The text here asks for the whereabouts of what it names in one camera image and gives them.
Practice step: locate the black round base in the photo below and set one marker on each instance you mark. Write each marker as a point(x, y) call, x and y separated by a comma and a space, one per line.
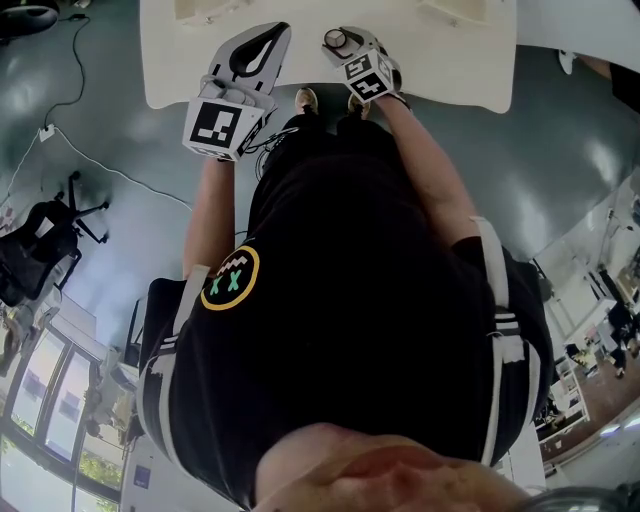
point(25, 15)

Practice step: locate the white vanity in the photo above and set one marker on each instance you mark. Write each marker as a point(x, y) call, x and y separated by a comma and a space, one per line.
point(320, 75)

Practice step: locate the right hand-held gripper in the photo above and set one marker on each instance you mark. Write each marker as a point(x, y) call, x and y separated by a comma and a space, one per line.
point(367, 75)

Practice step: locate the white shelf unit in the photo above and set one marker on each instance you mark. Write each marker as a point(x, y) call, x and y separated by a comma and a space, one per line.
point(565, 395)

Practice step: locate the person's right shoe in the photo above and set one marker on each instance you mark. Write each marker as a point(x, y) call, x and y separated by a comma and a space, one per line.
point(357, 107)

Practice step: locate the large window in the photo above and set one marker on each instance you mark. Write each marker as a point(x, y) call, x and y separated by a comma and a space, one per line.
point(45, 400)

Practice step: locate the black office chair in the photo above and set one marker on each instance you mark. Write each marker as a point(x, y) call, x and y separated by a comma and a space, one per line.
point(35, 250)

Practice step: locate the white power adapter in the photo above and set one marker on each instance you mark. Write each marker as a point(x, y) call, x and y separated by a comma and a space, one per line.
point(47, 133)

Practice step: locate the person's left forearm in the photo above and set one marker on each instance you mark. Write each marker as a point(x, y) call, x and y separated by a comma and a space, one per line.
point(212, 215)

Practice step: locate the white office desk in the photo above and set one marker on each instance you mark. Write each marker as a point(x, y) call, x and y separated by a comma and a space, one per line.
point(575, 290)

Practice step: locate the person's right forearm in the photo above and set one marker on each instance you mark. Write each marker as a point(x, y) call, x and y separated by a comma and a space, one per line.
point(425, 165)

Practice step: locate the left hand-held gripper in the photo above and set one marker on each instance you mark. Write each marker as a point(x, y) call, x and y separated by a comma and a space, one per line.
point(215, 125)

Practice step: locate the person's chin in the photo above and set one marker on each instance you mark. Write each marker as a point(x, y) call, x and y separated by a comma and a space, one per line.
point(390, 475)

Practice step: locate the person's black printed shirt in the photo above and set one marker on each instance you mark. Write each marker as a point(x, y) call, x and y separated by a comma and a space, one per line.
point(350, 300)

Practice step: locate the person's shoe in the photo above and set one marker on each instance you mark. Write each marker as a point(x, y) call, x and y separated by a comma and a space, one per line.
point(306, 99)
point(357, 107)
point(566, 61)

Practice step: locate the person's left shoe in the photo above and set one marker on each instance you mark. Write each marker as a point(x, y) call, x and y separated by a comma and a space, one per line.
point(306, 99)

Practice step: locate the person's black trousers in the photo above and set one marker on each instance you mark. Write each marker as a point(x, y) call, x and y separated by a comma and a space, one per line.
point(320, 132)

